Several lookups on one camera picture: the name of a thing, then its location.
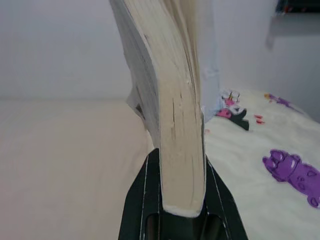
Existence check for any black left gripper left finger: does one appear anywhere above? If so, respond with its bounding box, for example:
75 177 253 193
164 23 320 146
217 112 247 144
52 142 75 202
117 147 163 240

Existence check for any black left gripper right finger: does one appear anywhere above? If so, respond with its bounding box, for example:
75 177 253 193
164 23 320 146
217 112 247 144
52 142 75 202
199 149 248 240

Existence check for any white book with blue letters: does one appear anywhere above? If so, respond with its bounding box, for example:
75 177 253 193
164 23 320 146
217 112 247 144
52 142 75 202
109 0 221 219

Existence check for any cream cartoon print blanket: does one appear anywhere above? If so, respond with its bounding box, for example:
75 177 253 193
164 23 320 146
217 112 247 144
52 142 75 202
201 87 320 240

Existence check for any mattress with beige sheet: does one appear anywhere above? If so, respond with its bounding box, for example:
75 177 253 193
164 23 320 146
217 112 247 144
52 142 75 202
0 97 161 240

